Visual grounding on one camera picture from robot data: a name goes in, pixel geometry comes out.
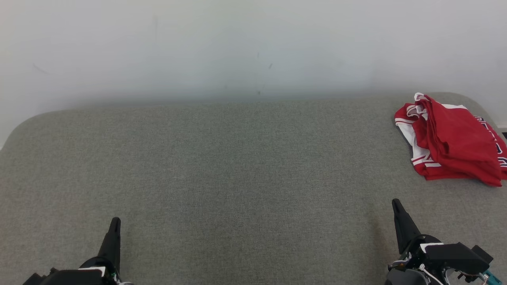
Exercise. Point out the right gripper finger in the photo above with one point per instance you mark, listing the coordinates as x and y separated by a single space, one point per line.
405 229

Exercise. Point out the red basketball shorts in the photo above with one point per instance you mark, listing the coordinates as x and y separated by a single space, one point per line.
455 142

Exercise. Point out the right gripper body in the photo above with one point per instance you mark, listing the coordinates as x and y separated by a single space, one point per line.
455 257

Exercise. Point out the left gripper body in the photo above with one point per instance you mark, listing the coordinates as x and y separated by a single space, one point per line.
71 278

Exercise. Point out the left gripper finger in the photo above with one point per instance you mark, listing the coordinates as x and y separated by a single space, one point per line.
113 245

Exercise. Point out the red Bulls basketball jersey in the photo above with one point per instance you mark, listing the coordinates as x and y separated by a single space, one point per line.
412 126

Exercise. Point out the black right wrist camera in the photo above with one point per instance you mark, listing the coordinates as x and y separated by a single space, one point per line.
483 253

